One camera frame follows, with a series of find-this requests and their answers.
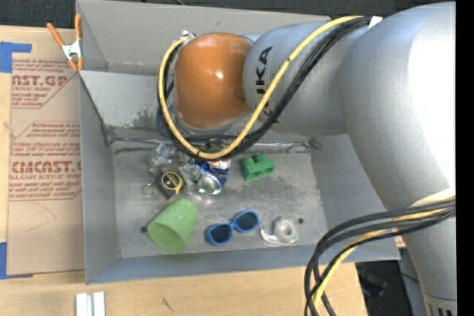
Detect yellow and black tape measure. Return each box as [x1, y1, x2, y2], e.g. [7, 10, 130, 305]
[141, 170, 185, 201]

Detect green plastic cup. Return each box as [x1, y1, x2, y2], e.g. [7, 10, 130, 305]
[147, 197, 200, 254]

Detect green toy block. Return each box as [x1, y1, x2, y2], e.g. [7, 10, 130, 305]
[240, 153, 276, 182]

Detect crushed blue and silver can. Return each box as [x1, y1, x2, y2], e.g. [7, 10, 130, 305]
[193, 158, 233, 196]

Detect clear crumpled plastic piece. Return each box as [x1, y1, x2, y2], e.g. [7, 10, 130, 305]
[149, 144, 178, 175]

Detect brown cardboard board red print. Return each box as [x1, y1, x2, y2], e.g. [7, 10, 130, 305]
[0, 24, 86, 280]

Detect grey metal bin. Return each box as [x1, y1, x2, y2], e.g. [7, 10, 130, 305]
[75, 0, 401, 285]

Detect blue sunglasses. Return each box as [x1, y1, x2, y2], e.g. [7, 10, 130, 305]
[204, 209, 261, 246]

